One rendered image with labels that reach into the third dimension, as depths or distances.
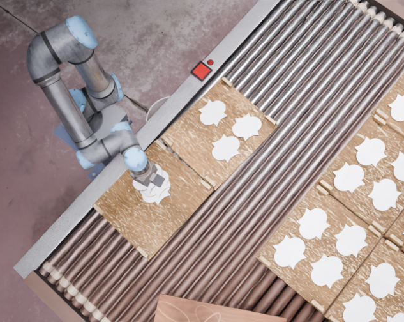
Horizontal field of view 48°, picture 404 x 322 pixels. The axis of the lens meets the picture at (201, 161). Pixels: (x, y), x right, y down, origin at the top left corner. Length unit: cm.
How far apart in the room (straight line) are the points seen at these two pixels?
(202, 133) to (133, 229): 52
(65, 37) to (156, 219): 86
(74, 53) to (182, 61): 175
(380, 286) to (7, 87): 267
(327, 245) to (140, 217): 81
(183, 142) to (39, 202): 138
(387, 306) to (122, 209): 117
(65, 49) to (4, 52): 208
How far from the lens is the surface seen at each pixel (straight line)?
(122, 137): 165
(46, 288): 206
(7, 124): 338
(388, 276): 206
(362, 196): 207
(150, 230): 198
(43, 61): 157
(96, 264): 203
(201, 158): 202
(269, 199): 200
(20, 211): 318
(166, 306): 186
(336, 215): 203
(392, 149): 217
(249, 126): 205
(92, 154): 166
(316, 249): 199
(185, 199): 198
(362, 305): 202
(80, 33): 156
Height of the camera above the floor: 288
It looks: 75 degrees down
